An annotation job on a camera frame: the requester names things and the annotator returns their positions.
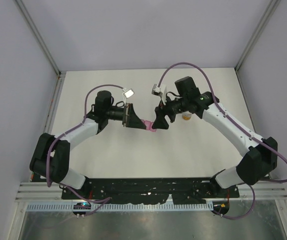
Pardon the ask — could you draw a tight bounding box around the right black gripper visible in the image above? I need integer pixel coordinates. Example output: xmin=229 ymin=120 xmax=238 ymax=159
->
xmin=152 ymin=93 xmax=189 ymax=130

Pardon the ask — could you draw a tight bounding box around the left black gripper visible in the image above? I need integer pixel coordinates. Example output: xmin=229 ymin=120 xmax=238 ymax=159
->
xmin=105 ymin=103 xmax=146 ymax=129

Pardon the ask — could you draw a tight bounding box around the pink weekly pill organizer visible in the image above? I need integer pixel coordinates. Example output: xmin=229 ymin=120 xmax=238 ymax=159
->
xmin=141 ymin=119 xmax=157 ymax=132

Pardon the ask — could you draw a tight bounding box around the white pill bottle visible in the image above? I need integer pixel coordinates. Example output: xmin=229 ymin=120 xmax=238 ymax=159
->
xmin=182 ymin=112 xmax=192 ymax=121

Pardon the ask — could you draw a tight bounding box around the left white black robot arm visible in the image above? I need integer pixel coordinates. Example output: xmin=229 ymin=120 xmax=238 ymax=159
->
xmin=29 ymin=90 xmax=146 ymax=199

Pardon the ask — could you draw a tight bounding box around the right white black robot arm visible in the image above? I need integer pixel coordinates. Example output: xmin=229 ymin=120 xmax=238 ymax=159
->
xmin=152 ymin=76 xmax=278 ymax=197

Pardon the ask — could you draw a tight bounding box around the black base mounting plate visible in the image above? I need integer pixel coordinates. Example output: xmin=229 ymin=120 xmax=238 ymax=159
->
xmin=75 ymin=177 xmax=240 ymax=205

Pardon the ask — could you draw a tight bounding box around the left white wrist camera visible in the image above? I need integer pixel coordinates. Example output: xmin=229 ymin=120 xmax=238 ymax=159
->
xmin=122 ymin=88 xmax=135 ymax=105

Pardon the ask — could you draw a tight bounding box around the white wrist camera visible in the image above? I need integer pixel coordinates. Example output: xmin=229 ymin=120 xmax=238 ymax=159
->
xmin=151 ymin=84 xmax=168 ymax=105
xmin=122 ymin=88 xmax=135 ymax=105

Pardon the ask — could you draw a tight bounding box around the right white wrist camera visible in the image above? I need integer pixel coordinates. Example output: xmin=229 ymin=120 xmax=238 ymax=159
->
xmin=151 ymin=84 xmax=168 ymax=105

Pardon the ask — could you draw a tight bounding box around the left side aluminium rail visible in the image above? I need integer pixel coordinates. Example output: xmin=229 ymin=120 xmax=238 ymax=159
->
xmin=41 ymin=71 xmax=67 ymax=134

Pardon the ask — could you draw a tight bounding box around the white slotted cable duct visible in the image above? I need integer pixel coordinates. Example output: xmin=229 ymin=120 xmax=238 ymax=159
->
xmin=26 ymin=201 xmax=213 ymax=212

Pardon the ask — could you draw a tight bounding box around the aluminium frame rail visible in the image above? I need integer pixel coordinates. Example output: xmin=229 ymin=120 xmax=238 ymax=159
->
xmin=15 ymin=181 xmax=287 ymax=202

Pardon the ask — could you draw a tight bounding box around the left aluminium corner post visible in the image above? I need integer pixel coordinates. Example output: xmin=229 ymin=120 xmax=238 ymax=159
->
xmin=13 ymin=0 xmax=62 ymax=77

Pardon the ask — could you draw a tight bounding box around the aluminium corner post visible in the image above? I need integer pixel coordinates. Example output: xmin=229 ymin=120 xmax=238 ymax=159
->
xmin=234 ymin=0 xmax=281 ymax=73
xmin=13 ymin=0 xmax=62 ymax=77

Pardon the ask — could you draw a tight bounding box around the right aluminium corner post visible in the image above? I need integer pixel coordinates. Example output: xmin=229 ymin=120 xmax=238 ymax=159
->
xmin=234 ymin=0 xmax=281 ymax=73

